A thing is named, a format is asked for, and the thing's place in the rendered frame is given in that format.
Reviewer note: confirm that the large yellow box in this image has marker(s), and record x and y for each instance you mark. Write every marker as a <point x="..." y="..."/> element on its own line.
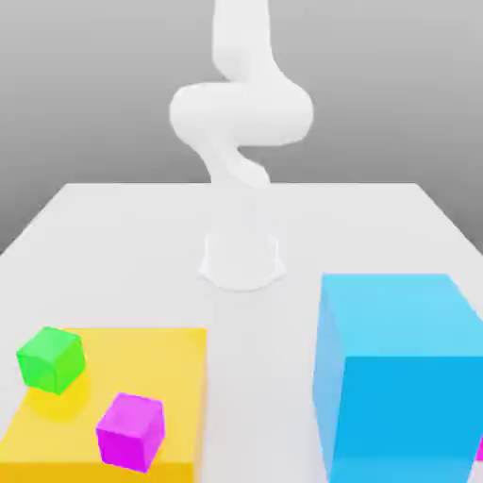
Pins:
<point x="151" y="369"/>

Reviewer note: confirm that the small magenta cube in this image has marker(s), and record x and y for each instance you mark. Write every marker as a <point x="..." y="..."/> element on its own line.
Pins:
<point x="130" y="432"/>

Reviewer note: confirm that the small pink cube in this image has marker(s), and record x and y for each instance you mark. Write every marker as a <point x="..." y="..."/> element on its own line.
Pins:
<point x="480" y="451"/>

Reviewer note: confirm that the large blue box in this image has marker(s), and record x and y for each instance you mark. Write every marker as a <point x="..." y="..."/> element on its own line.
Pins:
<point x="400" y="377"/>

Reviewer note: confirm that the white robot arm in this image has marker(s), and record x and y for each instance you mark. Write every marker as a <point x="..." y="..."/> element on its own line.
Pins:
<point x="241" y="113"/>

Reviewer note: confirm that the small green cube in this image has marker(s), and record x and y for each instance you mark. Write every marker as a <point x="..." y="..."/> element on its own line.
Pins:
<point x="51" y="360"/>

